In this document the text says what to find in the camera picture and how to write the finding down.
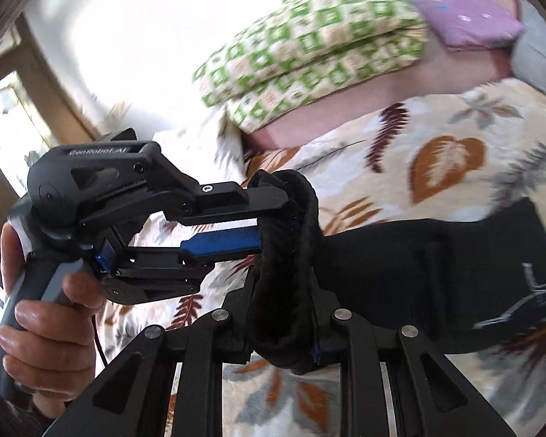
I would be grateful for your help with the green patterned folded quilt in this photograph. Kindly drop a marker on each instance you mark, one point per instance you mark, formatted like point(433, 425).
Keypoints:
point(309, 54)

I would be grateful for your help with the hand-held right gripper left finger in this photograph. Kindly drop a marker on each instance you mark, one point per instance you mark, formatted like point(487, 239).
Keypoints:
point(234, 323)

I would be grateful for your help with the pink bed sheet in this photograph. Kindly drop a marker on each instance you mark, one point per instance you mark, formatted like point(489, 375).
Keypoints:
point(346, 114)

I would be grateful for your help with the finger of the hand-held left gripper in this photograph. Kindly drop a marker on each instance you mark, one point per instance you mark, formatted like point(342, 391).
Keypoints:
point(236, 205)
point(218, 242)

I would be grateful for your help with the grey stitched quilt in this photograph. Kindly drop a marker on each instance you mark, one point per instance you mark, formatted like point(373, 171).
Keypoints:
point(539, 54)

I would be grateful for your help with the person's left hand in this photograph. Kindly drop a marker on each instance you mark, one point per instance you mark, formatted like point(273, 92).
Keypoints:
point(54, 332)

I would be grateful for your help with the wooden window frame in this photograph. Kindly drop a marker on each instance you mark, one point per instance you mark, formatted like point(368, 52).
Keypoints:
point(49, 114)

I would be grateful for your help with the white leaf-print pillow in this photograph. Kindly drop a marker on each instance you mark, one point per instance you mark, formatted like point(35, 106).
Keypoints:
point(229, 145)

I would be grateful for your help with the black pants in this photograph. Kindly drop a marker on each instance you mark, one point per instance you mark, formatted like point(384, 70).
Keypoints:
point(391, 273)

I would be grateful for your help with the cream leaf-print fleece blanket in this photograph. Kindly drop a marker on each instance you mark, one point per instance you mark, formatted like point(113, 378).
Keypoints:
point(441, 154)

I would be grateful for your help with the person's left forearm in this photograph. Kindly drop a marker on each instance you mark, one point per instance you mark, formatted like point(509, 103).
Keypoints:
point(38, 413)

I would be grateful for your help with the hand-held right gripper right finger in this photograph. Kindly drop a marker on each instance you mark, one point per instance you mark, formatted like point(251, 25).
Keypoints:
point(330, 327)

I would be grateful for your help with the purple floral folded quilt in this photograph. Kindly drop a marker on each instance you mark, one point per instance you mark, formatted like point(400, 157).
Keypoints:
point(469, 18)

